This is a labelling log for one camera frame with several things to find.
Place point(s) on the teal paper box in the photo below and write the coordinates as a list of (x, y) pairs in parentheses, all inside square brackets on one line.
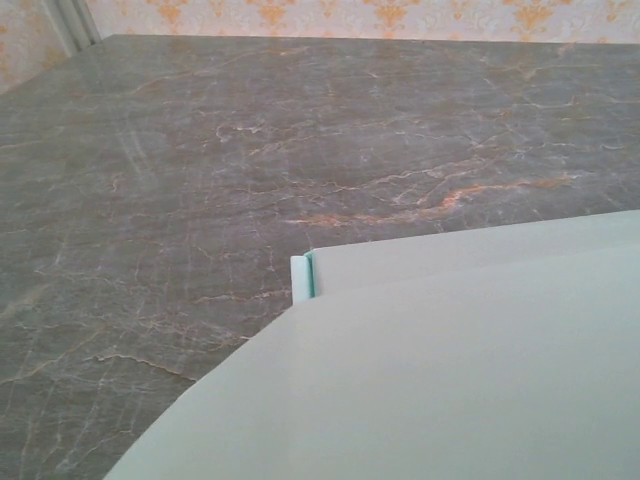
[(425, 375)]

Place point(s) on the aluminium frame post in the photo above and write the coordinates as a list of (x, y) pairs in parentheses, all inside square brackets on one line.
[(75, 22)]

